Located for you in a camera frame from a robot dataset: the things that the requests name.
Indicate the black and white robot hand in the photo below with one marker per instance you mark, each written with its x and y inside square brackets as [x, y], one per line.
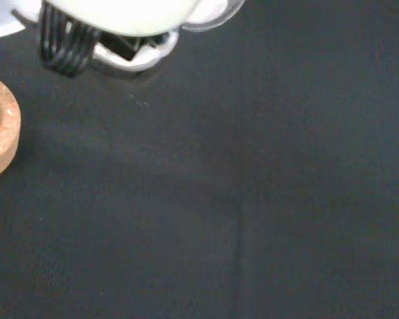
[119, 16]

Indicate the black bench cloth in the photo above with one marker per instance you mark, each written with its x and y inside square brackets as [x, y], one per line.
[219, 199]

